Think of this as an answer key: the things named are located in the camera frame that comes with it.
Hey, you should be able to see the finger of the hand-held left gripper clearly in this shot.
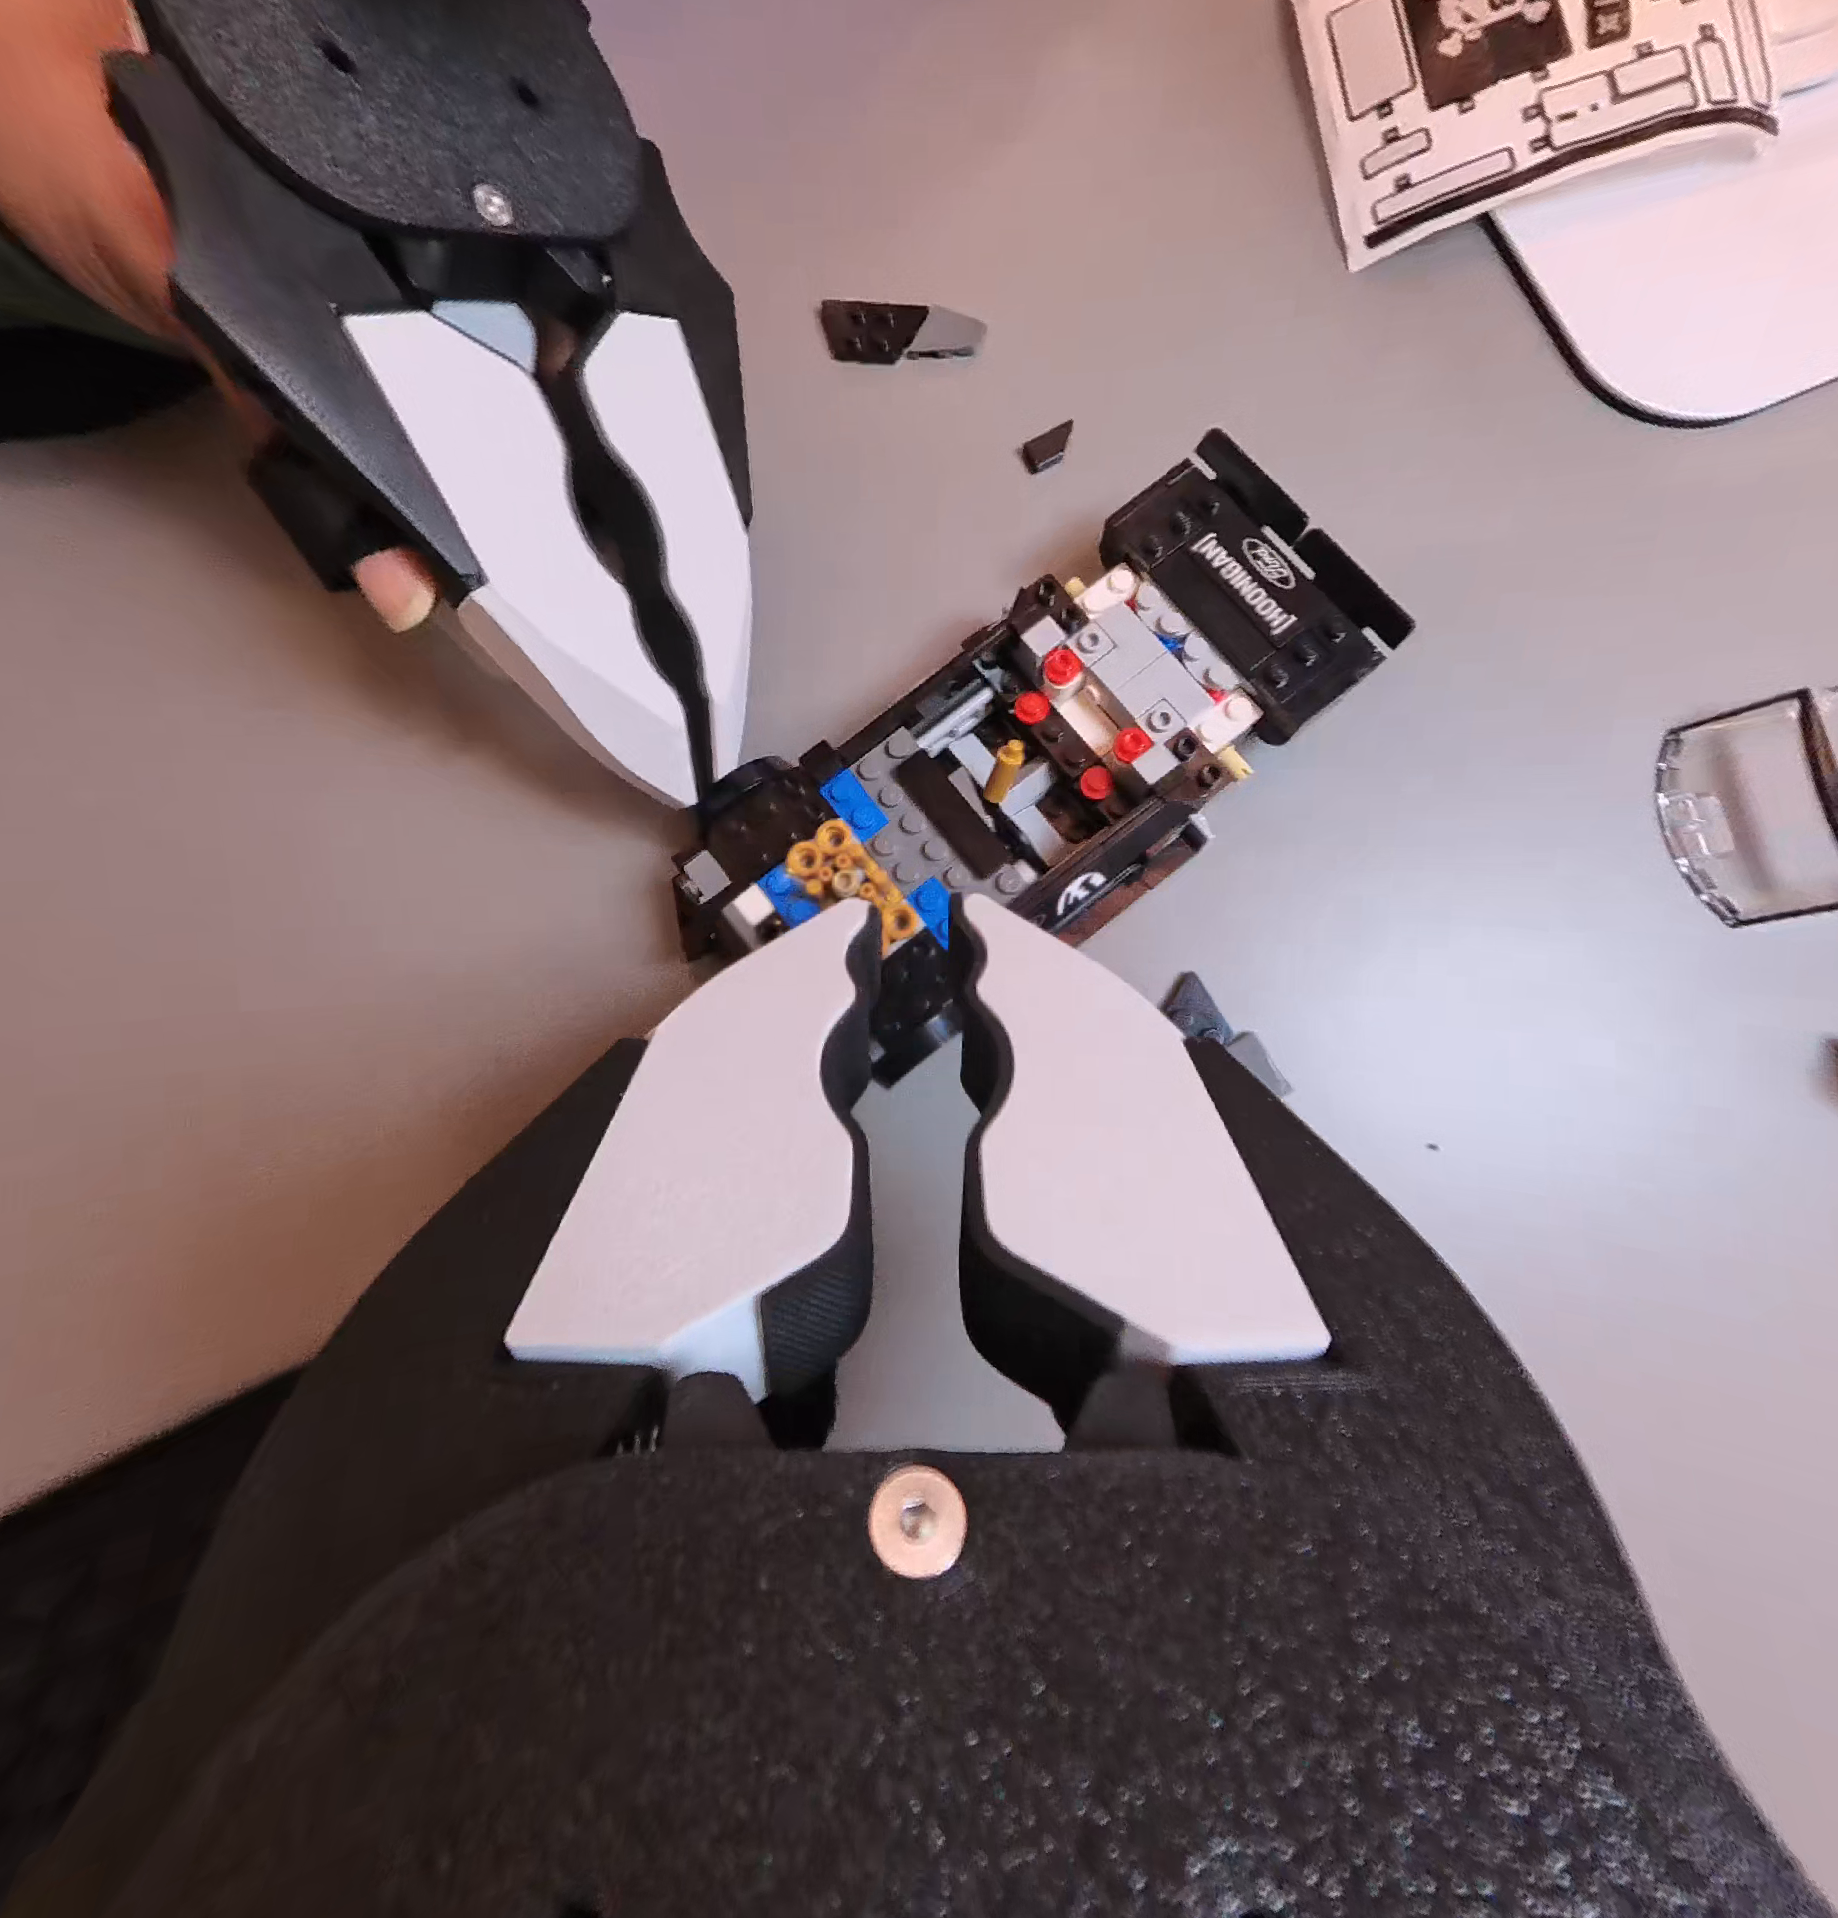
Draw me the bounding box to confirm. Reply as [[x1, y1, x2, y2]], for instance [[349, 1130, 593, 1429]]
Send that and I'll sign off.
[[574, 289, 762, 788], [342, 294, 712, 810]]

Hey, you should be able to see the lego sticker sheet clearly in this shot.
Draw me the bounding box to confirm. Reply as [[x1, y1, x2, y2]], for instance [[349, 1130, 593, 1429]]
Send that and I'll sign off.
[[1288, 0, 1786, 276]]

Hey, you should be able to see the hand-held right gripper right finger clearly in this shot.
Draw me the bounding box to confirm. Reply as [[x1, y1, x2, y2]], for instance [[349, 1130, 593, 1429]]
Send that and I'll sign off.
[[952, 896, 1336, 1416]]

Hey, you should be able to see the lego car model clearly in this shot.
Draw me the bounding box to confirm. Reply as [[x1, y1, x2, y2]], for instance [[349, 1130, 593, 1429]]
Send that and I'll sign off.
[[675, 429, 1417, 1082]]

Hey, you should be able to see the clear lego windshield piece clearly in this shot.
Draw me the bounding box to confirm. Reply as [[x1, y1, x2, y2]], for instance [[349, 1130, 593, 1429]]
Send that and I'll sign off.
[[1654, 679, 1838, 928]]

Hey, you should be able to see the person's left hand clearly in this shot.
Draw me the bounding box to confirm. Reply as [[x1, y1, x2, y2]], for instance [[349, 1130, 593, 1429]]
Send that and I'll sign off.
[[0, 0, 448, 639]]

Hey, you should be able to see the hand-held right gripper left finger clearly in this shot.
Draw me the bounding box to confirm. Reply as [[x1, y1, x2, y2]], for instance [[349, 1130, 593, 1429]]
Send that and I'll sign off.
[[502, 905, 889, 1413]]

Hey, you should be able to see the black wedge lego plate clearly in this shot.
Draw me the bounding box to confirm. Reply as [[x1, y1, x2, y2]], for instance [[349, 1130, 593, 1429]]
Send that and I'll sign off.
[[820, 291, 922, 363]]

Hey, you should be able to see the dark lego slope piece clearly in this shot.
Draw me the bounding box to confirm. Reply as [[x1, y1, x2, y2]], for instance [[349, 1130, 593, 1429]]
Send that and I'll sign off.
[[1157, 968, 1301, 1100]]

